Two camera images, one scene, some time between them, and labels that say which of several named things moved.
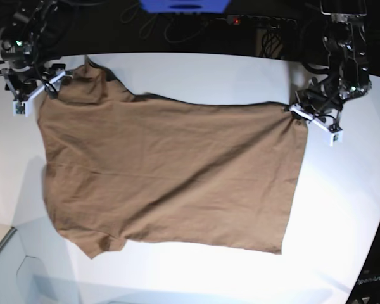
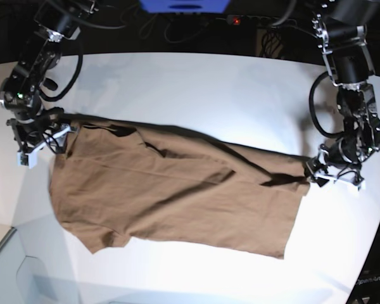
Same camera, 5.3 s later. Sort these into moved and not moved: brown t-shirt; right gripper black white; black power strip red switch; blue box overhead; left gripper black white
Moved: left gripper black white; right gripper black white; brown t-shirt
Not moved: blue box overhead; black power strip red switch
